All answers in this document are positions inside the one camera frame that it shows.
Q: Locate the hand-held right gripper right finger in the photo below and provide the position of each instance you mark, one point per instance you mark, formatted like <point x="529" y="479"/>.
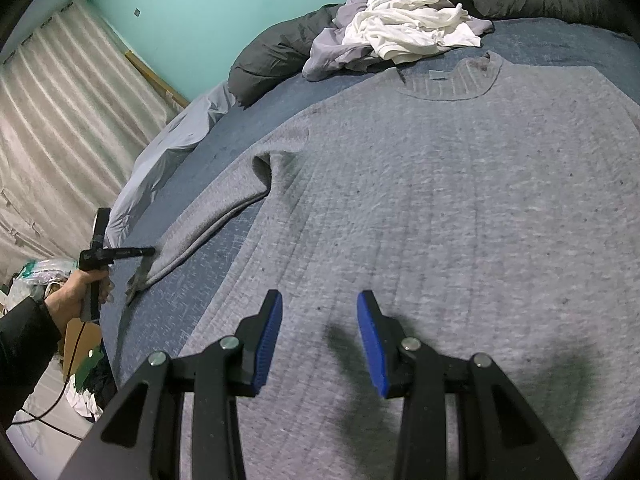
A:
<point x="372" y="345"/>

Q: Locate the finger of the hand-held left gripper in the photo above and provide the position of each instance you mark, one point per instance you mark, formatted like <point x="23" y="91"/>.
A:
<point x="135" y="252"/>

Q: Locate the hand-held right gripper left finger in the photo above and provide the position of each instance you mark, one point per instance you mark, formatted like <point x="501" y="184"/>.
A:
<point x="267" y="345"/>

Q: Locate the grey sweater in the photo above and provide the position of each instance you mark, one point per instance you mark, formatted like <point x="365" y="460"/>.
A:
<point x="425" y="210"/>

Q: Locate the heap of dark clothes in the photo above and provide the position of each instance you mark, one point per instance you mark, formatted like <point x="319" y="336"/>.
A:
<point x="102" y="385"/>

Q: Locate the person's left hand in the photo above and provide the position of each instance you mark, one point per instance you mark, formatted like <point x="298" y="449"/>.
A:
<point x="70" y="300"/>

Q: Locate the bed with blue sheet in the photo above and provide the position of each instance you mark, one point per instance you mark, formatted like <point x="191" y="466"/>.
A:
<point x="215" y="260"/>

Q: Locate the cardboard box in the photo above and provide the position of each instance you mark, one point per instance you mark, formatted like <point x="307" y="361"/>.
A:
<point x="82" y="335"/>

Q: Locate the light grey bedding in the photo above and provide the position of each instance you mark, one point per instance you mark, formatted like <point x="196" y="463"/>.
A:
<point x="165" y="150"/>

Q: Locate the beige striped curtain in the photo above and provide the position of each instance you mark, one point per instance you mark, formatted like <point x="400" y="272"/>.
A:
<point x="75" y="110"/>

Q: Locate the dark grey rolled duvet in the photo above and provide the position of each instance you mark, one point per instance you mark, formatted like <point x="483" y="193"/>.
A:
<point x="270" y="60"/>

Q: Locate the lavender grey garment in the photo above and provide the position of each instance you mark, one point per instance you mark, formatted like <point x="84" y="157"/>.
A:
<point x="330" y="50"/>

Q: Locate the white shirt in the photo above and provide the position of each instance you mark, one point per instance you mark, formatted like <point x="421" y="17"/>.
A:
<point x="400" y="25"/>

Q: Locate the wooden frame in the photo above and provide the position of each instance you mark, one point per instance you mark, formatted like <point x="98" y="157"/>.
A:
<point x="155" y="77"/>

